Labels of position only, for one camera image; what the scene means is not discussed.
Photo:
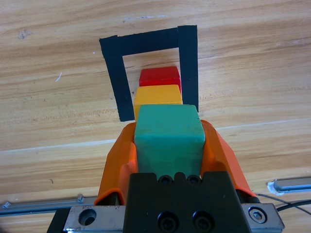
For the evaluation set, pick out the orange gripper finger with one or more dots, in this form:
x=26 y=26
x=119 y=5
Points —
x=119 y=157
x=223 y=155

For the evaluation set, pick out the green wooden block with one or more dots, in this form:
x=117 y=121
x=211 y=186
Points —
x=170 y=136

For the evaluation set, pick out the yellow wooden block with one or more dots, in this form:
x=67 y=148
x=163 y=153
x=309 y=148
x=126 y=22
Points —
x=158 y=95

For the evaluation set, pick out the red wooden block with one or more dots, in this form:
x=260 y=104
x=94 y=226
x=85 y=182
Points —
x=158 y=75

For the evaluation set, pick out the black tape square outline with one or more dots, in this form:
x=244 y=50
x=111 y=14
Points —
x=114 y=72

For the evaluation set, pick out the aluminium rail strip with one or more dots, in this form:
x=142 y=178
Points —
x=291 y=185
x=36 y=205

